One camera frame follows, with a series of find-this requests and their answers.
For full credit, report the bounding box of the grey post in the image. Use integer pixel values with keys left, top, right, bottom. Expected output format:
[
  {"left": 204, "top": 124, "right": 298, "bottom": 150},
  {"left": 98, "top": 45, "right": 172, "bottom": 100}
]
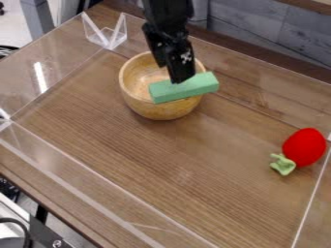
[{"left": 20, "top": 0, "right": 55, "bottom": 40}]

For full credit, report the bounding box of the green rectangular block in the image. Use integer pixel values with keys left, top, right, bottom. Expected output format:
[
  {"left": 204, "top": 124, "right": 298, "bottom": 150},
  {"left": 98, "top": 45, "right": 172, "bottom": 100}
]
[{"left": 148, "top": 72, "right": 220, "bottom": 104}]

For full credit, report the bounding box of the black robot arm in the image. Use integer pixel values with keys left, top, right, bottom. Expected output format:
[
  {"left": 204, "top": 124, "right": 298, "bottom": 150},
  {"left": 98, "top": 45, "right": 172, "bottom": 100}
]
[{"left": 143, "top": 0, "right": 195, "bottom": 84}]

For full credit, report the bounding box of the black metal bracket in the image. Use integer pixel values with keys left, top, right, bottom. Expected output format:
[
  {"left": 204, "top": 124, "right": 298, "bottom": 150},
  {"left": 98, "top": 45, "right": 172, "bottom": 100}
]
[{"left": 28, "top": 217, "right": 73, "bottom": 248}]

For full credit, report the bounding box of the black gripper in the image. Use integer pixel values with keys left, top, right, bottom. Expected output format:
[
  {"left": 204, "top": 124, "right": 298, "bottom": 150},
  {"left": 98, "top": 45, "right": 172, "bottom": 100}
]
[{"left": 143, "top": 9, "right": 195, "bottom": 84}]

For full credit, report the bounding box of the red plush strawberry toy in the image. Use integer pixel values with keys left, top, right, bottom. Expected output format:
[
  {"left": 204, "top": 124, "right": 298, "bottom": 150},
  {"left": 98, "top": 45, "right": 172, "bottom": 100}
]
[{"left": 268, "top": 128, "right": 327, "bottom": 176}]

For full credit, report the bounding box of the light wooden bowl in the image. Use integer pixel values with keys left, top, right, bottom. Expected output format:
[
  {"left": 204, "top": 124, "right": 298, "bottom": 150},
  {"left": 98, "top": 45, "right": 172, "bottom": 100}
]
[{"left": 119, "top": 51, "right": 203, "bottom": 120}]

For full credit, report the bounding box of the clear acrylic enclosure wall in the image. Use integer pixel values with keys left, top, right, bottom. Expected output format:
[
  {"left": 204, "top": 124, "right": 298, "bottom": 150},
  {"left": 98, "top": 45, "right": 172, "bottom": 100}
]
[{"left": 0, "top": 106, "right": 331, "bottom": 248}]

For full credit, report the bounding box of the clear acrylic corner bracket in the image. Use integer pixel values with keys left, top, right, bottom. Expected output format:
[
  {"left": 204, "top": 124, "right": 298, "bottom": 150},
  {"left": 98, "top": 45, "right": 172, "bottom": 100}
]
[{"left": 81, "top": 12, "right": 128, "bottom": 50}]

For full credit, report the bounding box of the black cable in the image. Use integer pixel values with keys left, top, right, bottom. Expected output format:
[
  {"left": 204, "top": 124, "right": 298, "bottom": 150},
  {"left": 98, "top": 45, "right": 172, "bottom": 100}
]
[{"left": 0, "top": 216, "right": 33, "bottom": 248}]

